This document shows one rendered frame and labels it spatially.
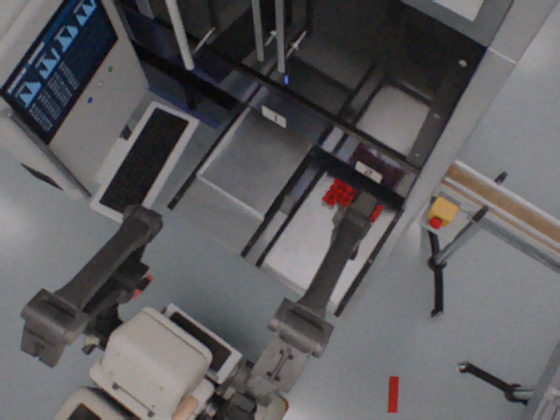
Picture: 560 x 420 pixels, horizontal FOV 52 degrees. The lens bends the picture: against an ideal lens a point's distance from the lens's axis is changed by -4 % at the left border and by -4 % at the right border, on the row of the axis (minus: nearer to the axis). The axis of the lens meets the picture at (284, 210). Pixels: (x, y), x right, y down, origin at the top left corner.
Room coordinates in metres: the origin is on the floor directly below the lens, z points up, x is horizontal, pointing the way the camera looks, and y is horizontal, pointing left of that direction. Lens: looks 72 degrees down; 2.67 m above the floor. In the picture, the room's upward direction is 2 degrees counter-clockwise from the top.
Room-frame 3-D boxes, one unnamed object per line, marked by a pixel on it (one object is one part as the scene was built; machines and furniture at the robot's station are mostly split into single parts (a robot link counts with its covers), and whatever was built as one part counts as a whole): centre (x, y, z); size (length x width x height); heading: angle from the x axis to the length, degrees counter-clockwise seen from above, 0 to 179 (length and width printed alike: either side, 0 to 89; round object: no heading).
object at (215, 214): (0.62, -0.02, 0.87); 0.70 x 0.48 x 0.02; 55
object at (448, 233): (0.55, -0.51, 0.87); 0.14 x 0.13 x 0.02; 145
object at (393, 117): (0.71, -0.20, 1.51); 0.43 x 0.01 x 0.59; 55
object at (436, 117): (0.59, -0.35, 1.40); 0.04 x 0.01 x 0.80; 55
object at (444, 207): (0.53, -0.48, 1.00); 0.08 x 0.07 x 0.07; 145
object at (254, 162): (0.77, 0.07, 0.90); 0.34 x 0.26 x 0.04; 145
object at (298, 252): (0.49, -0.14, 0.90); 0.34 x 0.26 x 0.04; 144
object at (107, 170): (0.82, 0.51, 0.79); 0.45 x 0.28 x 0.03; 152
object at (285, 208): (0.55, 0.02, 0.91); 0.14 x 0.03 x 0.06; 146
